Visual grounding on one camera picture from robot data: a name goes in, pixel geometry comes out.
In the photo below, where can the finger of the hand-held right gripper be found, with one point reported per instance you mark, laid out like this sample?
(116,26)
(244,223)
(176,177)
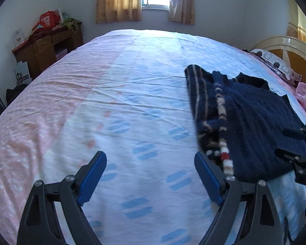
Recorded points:
(288,154)
(295,133)

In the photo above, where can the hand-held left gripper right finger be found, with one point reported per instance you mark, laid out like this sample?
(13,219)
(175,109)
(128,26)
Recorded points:
(207,176)

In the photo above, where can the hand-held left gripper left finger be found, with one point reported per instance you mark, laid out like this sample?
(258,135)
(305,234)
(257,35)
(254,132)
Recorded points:
(91,178)

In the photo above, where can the navy patterned knit sweater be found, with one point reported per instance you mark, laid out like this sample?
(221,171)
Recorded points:
(250,122)

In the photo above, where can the white patterned pillow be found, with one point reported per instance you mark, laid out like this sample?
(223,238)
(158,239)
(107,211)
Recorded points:
(278,65)

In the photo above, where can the cream and orange headboard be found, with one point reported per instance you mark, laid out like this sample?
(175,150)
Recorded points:
(288,53)

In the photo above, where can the bed with pink blue sheet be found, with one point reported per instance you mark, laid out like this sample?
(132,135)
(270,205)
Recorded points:
(117,94)

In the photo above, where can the yellow orange curtain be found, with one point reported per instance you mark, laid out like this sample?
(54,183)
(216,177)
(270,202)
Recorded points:
(304,28)

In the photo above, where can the black backpack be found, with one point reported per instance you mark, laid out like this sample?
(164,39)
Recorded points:
(15,93)

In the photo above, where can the white paper bag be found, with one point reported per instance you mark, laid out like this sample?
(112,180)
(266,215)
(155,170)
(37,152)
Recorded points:
(22,72)

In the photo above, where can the brown wooden desk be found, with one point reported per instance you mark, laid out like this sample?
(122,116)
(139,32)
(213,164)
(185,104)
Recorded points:
(40,53)

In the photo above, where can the red gift bag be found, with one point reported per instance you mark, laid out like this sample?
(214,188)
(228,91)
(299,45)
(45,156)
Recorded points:
(48,21)

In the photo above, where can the narrow orange curtain panel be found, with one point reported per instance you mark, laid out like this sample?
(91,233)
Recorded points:
(181,2)

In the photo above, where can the wide orange curtain panel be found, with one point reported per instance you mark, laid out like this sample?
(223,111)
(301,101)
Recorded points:
(118,2)

